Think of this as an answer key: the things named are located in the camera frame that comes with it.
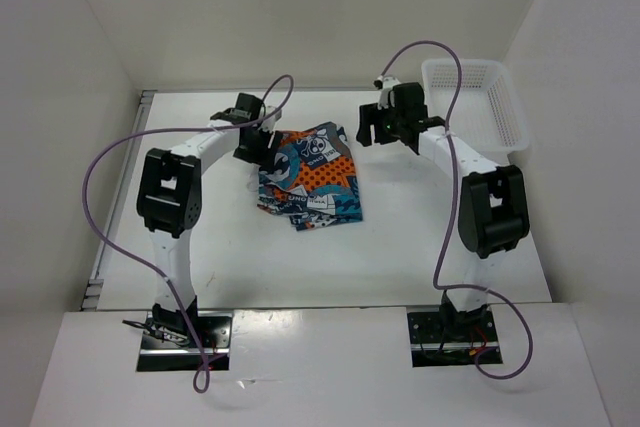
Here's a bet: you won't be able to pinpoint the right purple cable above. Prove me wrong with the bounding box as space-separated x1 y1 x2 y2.
380 40 532 381

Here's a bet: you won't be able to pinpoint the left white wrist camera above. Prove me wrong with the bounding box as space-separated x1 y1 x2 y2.
257 106 282 132

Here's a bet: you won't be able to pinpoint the patterned blue orange shorts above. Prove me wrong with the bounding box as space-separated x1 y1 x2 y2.
257 122 363 231

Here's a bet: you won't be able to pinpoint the white plastic basket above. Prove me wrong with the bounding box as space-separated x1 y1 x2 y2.
421 58 530 154

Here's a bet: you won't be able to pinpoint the purple cable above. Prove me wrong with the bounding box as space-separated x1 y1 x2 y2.
380 40 532 381
81 75 295 393

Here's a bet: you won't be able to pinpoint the aluminium table edge rail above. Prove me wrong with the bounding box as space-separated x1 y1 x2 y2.
80 90 156 312

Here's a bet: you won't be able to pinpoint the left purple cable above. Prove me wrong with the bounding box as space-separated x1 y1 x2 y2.
81 75 295 393

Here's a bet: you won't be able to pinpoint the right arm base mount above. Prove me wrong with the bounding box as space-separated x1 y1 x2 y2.
406 307 503 368

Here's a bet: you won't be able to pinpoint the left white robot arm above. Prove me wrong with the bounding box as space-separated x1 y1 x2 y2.
136 93 282 347

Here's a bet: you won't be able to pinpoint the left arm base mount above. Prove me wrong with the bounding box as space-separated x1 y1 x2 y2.
136 310 233 373

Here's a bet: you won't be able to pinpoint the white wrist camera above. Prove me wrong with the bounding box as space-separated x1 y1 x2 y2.
257 106 282 132
374 75 401 110

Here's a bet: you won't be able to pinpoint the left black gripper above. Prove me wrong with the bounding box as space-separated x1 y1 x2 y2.
232 123 282 170

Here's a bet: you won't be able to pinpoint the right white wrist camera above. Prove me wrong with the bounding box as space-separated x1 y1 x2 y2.
374 75 401 110

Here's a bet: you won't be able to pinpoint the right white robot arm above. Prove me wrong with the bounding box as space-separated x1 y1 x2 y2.
356 76 530 340

